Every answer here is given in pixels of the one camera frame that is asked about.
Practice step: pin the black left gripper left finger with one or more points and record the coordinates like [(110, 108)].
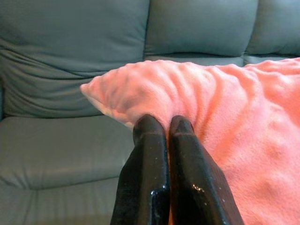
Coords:
[(145, 168)]

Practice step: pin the grey-green leather sofa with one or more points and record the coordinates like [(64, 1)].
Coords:
[(70, 70)]

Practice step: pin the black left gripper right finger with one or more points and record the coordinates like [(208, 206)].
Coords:
[(197, 178)]

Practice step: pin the pink dotted plush pillow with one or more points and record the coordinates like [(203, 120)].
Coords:
[(234, 117)]

